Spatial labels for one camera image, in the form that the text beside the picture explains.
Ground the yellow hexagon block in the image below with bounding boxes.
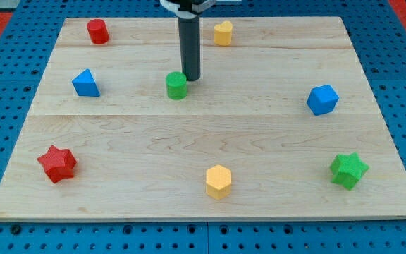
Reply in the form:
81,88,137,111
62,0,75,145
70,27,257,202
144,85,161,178
206,164,232,200

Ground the red cylinder block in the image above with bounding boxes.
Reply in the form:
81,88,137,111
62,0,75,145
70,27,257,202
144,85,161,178
87,18,110,44

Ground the blue cube block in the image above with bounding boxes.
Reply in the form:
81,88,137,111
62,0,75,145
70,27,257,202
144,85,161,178
307,84,339,116

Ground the light wooden board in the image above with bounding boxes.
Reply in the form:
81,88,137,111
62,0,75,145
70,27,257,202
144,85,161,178
0,16,406,222

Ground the yellow heart block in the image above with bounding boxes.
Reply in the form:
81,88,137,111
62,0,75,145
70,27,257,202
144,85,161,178
214,20,233,46

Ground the green star block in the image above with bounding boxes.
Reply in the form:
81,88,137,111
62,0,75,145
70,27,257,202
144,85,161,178
330,152,369,191

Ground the green cylinder block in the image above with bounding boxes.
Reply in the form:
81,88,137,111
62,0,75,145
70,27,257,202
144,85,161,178
166,71,187,100

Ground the blue triangle block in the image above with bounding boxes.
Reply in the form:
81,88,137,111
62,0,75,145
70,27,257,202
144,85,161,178
72,69,100,97

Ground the red star block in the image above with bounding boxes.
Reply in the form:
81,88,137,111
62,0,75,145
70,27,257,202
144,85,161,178
37,145,77,183

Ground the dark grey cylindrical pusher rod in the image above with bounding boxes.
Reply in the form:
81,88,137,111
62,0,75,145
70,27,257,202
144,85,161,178
178,16,201,81

